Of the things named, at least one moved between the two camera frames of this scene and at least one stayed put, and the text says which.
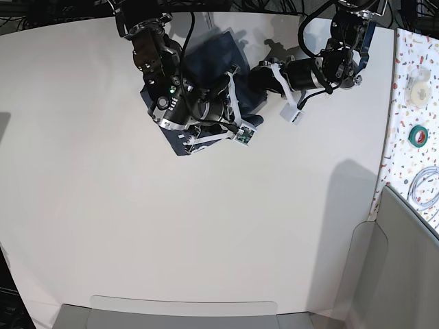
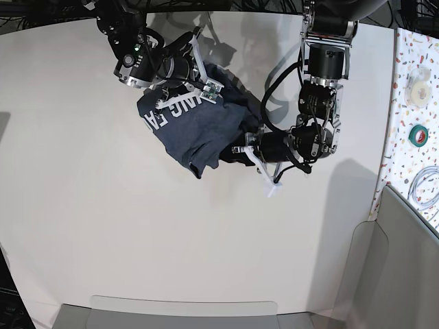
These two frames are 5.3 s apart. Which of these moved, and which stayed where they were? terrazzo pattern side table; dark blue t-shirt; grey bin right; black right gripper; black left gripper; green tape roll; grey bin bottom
Moved: black right gripper; dark blue t-shirt; black left gripper
Stayed: green tape roll; terrazzo pattern side table; grey bin right; grey bin bottom
